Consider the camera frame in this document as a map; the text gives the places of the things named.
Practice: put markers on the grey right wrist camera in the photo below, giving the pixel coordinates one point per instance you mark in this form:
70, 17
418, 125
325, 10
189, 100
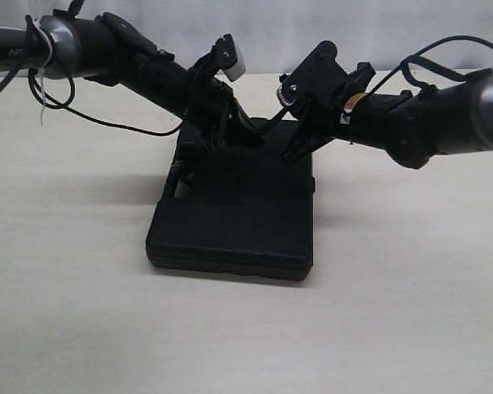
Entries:
318, 78

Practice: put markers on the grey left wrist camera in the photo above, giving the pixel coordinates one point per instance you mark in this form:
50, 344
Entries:
226, 57

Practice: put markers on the black plastic carry case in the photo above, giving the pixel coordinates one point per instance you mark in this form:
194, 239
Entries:
250, 214

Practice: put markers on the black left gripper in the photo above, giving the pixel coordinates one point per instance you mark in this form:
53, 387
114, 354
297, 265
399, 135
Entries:
218, 118

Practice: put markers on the white zip tie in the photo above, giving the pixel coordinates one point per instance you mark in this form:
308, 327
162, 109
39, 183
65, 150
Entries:
45, 40

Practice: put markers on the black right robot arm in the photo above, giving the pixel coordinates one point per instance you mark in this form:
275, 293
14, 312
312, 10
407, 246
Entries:
413, 128

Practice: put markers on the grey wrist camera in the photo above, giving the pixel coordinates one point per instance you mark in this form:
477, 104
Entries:
226, 57
318, 78

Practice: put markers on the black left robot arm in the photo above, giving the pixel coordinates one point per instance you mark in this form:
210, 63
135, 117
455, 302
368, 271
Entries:
108, 50

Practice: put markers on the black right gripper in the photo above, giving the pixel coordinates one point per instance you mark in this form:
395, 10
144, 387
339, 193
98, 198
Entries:
316, 125

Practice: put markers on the white backdrop curtain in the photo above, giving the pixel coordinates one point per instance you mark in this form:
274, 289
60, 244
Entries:
274, 36

